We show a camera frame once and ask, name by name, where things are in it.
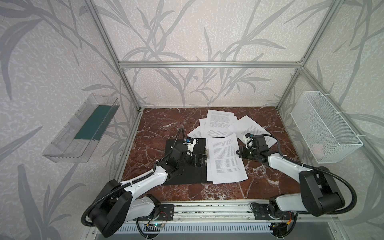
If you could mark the left electronics board with wires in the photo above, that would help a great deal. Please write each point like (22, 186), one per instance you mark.
(151, 229)

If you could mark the clear plastic wall tray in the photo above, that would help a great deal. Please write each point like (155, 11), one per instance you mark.
(79, 138)

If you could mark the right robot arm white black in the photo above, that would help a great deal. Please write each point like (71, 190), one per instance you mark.
(321, 192)

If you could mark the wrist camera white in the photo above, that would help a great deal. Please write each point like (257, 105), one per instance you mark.
(249, 140)
(190, 143)

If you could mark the white paper under centre stack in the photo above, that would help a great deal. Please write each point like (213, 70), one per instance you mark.
(198, 132)

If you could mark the pink object in basket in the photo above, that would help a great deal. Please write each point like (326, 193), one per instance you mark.
(318, 150)

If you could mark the aluminium front rail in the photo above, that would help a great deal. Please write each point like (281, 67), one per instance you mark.
(228, 211)

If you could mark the blue and black file folder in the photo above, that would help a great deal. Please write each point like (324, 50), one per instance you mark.
(190, 174)

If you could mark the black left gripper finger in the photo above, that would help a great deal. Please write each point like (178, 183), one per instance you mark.
(202, 159)
(193, 161)

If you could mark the white wire mesh basket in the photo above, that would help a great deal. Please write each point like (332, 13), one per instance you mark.
(319, 122)

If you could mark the aluminium cage frame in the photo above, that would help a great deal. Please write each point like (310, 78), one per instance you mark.
(350, 39)

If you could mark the right electronics board with wires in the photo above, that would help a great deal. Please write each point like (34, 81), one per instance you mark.
(283, 229)

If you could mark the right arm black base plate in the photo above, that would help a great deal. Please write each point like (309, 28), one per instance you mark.
(269, 212)

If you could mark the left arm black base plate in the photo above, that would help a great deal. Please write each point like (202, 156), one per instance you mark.
(162, 212)

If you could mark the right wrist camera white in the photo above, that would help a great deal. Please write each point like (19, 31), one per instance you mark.
(249, 140)

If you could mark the metal folder clip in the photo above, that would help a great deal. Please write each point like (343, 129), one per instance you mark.
(207, 152)

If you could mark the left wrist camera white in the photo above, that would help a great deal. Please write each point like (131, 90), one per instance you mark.
(190, 143)

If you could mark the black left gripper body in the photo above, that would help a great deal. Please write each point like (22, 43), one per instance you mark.
(198, 159)

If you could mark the white printed paper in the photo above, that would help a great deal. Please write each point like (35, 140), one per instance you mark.
(223, 147)
(217, 124)
(246, 125)
(209, 174)

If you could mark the electronics board with wires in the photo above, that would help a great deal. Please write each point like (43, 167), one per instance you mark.
(151, 229)
(283, 229)

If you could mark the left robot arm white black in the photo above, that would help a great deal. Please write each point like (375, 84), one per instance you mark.
(122, 194)

